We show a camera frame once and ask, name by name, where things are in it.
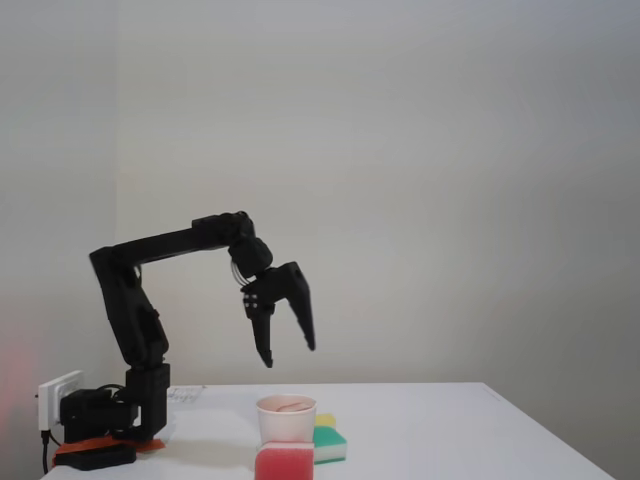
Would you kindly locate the white power outlet block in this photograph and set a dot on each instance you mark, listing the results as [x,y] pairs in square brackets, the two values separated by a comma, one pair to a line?
[52,400]

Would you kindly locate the green sponge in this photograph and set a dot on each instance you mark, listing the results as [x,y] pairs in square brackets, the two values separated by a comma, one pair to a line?
[330,440]

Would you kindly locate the printed label sheet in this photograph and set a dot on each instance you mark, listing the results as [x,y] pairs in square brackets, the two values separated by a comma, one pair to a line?
[185,395]

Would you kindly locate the white paper cup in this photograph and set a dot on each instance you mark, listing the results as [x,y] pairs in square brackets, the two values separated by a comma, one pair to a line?
[286,425]

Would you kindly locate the orange base plate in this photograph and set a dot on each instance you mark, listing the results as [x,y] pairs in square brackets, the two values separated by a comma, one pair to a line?
[150,444]

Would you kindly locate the black table clamp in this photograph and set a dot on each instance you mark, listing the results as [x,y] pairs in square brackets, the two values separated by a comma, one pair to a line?
[97,456]

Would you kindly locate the yellow sponge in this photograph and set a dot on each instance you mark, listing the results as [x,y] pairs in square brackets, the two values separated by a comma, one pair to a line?
[325,420]

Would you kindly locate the pink sponge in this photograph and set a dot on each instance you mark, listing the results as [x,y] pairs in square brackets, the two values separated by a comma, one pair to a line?
[284,462]

